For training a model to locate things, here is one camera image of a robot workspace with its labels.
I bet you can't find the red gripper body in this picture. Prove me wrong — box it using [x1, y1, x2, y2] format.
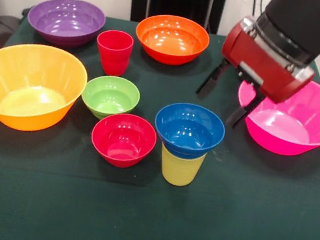
[215, 13, 320, 109]

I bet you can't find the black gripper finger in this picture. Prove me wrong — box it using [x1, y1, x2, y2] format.
[194, 55, 231, 104]
[224, 87, 267, 134]

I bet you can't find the small blue bowl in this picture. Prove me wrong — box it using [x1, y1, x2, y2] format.
[149, 98, 229, 164]

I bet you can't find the large pink bowl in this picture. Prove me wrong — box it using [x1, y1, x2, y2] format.
[229, 69, 320, 162]

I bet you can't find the orange bowl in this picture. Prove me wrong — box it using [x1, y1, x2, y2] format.
[131, 10, 214, 71]

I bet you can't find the yellow translucent cup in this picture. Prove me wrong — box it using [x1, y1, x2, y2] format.
[155, 142, 208, 190]

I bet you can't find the red cup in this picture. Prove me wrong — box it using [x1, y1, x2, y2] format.
[91, 27, 136, 79]

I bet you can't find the small green bowl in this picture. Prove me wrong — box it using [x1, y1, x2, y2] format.
[78, 71, 143, 125]

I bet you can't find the small red bowl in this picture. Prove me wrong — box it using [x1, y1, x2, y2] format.
[86, 108, 161, 173]

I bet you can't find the dark green tablecloth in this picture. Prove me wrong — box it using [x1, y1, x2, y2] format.
[0, 0, 320, 240]

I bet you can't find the purple bowl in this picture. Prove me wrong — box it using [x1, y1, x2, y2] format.
[23, 0, 109, 54]

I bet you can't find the large yellow-orange bowl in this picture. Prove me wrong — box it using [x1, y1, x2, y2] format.
[0, 37, 93, 140]

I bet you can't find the small black knob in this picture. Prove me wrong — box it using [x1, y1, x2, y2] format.
[20, 5, 34, 19]

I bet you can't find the black wall cable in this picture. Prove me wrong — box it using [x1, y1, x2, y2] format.
[250, 0, 266, 15]

